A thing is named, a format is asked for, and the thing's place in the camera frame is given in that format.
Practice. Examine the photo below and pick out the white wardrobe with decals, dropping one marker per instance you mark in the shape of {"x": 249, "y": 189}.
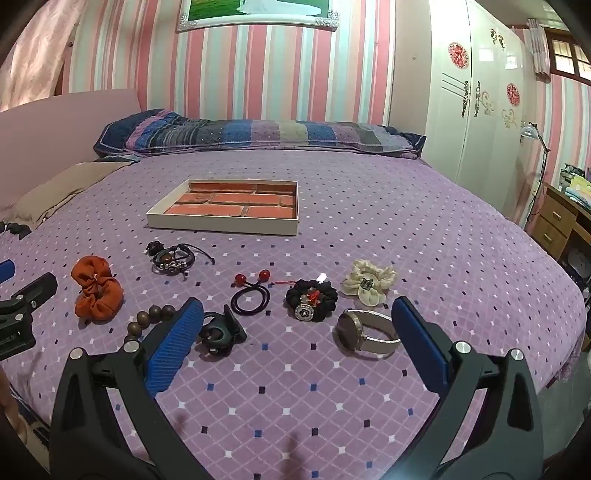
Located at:
{"x": 480, "y": 92}

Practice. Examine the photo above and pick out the bed with purple dotted cover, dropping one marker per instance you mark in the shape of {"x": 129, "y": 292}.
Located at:
{"x": 369, "y": 221}

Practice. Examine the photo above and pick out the shallow box with brick print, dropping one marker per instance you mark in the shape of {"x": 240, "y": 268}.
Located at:
{"x": 231, "y": 205}

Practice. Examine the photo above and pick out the patchwork striped pillow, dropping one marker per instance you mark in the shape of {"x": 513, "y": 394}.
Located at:
{"x": 258, "y": 134}

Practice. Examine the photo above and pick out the beige folded blanket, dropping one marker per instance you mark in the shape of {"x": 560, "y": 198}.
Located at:
{"x": 69, "y": 187}

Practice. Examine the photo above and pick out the clutter on desk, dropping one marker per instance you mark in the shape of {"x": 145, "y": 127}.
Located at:
{"x": 577, "y": 184}

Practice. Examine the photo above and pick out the wristwatch with white band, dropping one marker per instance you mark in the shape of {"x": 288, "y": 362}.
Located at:
{"x": 351, "y": 330}

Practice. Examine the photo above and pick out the wooden framed window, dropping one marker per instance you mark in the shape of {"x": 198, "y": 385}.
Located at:
{"x": 570, "y": 55}

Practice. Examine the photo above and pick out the cream scrunchie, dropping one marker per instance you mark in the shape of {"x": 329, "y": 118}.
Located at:
{"x": 364, "y": 288}

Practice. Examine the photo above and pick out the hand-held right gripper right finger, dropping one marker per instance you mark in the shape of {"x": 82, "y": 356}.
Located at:
{"x": 418, "y": 344}

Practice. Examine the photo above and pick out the pink window curtain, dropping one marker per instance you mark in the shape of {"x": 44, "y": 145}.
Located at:
{"x": 538, "y": 46}

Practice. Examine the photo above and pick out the black scrunchie with charm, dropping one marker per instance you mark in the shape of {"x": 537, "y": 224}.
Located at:
{"x": 323, "y": 300}

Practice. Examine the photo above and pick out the dark hair claw clip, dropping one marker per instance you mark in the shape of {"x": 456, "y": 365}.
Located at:
{"x": 220, "y": 336}

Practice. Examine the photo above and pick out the orange scrunchie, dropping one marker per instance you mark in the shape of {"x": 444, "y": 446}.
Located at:
{"x": 94, "y": 295}

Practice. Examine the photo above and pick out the pink patterned curtain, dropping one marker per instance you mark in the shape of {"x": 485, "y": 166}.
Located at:
{"x": 37, "y": 60}

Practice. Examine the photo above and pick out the small dark objects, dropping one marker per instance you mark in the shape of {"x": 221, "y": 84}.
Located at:
{"x": 16, "y": 230}

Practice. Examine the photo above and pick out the white framed picture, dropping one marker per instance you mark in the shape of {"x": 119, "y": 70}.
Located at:
{"x": 258, "y": 11}

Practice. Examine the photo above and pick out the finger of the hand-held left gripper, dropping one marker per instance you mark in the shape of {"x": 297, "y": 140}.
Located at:
{"x": 5, "y": 270}
{"x": 34, "y": 288}

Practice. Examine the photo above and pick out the pink headboard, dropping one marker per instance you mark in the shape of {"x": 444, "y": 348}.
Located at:
{"x": 55, "y": 129}

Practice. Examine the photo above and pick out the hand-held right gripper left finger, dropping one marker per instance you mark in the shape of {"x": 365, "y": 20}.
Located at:
{"x": 173, "y": 344}

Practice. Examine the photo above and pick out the wooden desk with drawers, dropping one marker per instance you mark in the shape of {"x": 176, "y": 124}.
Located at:
{"x": 556, "y": 221}

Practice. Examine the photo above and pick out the red tassel charm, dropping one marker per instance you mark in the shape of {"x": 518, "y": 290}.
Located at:
{"x": 314, "y": 295}

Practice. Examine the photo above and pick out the silver desk lamp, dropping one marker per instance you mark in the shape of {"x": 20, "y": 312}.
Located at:
{"x": 528, "y": 131}

